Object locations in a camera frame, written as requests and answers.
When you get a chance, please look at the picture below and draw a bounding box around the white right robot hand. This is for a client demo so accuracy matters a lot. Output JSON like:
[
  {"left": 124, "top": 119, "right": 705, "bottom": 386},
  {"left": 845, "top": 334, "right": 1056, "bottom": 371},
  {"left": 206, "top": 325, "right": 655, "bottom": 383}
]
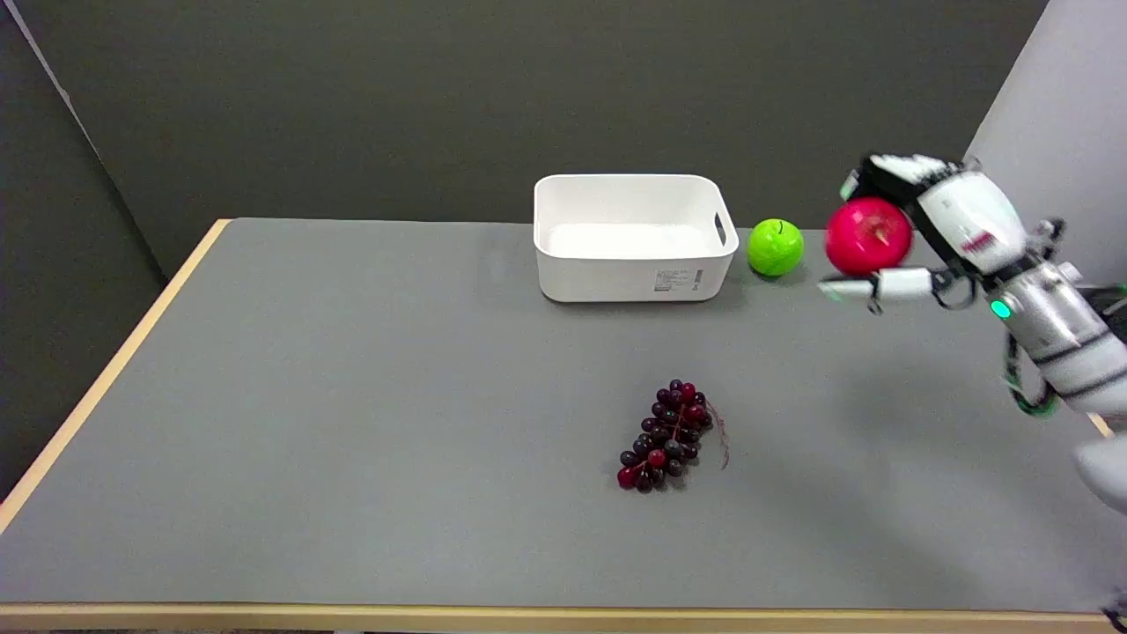
[{"left": 818, "top": 152, "right": 1049, "bottom": 315}]

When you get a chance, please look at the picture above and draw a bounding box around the red apple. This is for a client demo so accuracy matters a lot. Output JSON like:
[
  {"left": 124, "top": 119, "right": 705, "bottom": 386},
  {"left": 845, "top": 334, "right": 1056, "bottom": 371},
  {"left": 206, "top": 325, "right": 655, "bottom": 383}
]
[{"left": 824, "top": 196, "right": 915, "bottom": 276}]

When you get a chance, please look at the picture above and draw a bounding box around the green apple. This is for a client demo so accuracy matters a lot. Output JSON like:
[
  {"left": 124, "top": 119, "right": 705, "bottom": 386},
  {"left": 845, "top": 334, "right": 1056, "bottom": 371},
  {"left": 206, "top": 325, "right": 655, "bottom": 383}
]
[{"left": 748, "top": 218, "right": 805, "bottom": 278}]

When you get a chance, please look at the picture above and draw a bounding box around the dark purple grape bunch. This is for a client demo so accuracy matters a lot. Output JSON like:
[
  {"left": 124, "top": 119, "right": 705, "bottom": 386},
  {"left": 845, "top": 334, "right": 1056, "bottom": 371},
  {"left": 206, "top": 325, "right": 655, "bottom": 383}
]
[{"left": 616, "top": 379, "right": 732, "bottom": 493}]

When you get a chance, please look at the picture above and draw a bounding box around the white plastic box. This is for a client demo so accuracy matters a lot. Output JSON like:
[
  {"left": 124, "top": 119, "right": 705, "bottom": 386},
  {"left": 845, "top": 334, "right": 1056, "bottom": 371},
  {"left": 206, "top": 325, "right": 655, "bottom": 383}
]
[{"left": 533, "top": 173, "right": 740, "bottom": 304}]

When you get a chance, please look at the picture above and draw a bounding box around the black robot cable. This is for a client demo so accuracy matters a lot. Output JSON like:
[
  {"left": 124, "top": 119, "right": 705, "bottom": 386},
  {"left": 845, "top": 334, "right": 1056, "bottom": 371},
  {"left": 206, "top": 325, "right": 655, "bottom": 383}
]
[{"left": 1005, "top": 335, "right": 1059, "bottom": 417}]

